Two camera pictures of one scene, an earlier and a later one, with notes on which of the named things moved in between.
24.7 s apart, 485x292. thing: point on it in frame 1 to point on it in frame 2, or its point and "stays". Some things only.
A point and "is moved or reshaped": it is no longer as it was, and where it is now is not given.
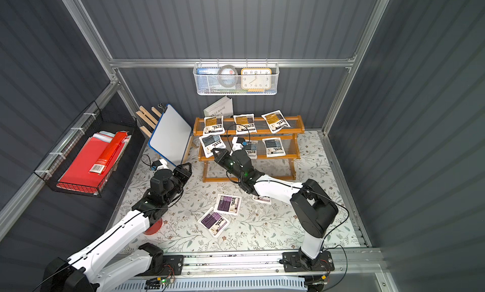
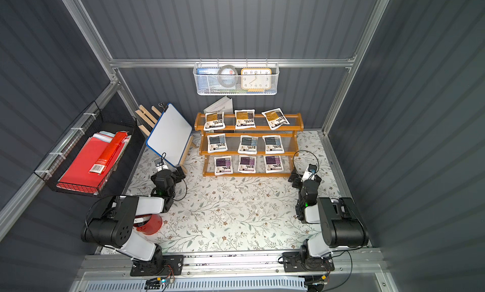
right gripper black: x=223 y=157 to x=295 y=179
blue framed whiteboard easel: x=172 y=136 stays
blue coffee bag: x=274 y=147 stays
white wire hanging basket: x=235 y=78 stays
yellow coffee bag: x=245 y=124 is moved or reshaped
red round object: x=154 y=228 stays
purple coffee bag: x=213 y=222 is moved or reshaped
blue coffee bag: x=251 y=149 is moved or reshaped
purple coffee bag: x=228 y=204 to x=273 y=164
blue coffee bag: x=209 y=142 is moved or reshaped
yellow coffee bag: x=213 y=125 is moved or reshaped
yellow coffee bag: x=275 y=121 stays
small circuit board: x=155 y=283 stays
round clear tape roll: x=219 y=76 stays
